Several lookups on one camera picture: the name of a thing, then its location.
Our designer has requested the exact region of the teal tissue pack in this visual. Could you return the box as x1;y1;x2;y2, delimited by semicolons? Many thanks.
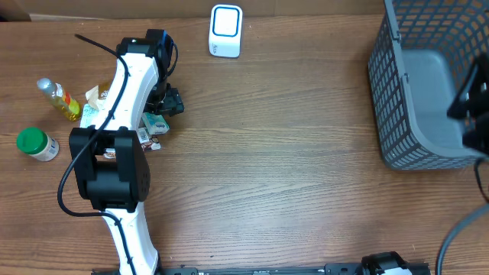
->
141;112;170;135

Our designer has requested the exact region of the white barcode snack packet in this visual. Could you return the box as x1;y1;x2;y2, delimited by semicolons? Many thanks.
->
103;127;161;159

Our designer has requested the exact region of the yellow liquid bottle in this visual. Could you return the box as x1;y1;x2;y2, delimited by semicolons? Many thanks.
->
37;78;83;121

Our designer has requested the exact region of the grey plastic basket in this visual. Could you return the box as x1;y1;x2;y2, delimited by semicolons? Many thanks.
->
368;0;488;170

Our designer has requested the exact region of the green lid jar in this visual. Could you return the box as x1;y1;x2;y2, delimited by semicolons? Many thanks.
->
16;127;60;162

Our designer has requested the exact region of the white barcode scanner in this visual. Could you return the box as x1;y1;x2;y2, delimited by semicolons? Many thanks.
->
209;4;243;58

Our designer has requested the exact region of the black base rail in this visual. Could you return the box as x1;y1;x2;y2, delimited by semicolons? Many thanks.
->
91;261;432;275

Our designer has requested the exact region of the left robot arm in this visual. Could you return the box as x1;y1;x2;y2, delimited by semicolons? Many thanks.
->
57;29;184;274

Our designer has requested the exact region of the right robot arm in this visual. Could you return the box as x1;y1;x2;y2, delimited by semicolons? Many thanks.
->
368;50;488;170

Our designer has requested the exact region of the teal snack bar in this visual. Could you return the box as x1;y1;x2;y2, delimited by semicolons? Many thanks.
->
79;104;99;128

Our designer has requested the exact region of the brown snack packet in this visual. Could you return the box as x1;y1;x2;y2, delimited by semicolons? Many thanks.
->
85;82;111;111

